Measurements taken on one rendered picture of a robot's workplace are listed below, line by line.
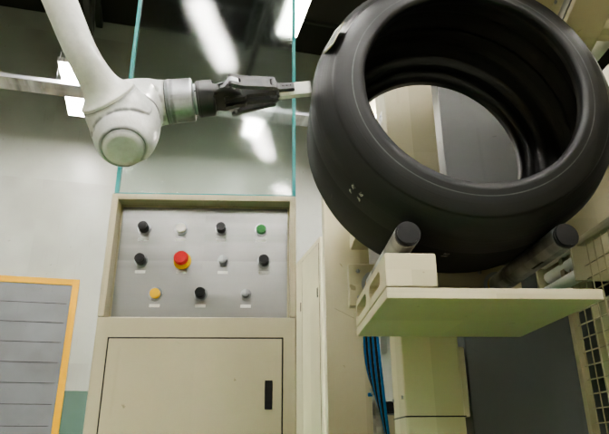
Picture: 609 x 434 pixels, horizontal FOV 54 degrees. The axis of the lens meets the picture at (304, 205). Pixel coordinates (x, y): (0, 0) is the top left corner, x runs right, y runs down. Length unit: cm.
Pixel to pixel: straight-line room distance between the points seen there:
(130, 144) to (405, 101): 81
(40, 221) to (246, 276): 902
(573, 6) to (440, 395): 93
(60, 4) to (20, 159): 1008
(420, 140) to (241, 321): 69
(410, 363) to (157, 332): 72
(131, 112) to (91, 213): 960
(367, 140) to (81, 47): 51
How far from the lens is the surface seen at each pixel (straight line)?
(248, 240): 181
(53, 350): 1007
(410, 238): 104
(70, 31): 110
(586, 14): 160
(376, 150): 107
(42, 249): 1051
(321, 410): 443
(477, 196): 107
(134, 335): 173
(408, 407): 136
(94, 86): 108
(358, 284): 136
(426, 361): 138
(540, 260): 120
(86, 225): 1057
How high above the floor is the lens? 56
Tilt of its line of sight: 22 degrees up
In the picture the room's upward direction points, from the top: straight up
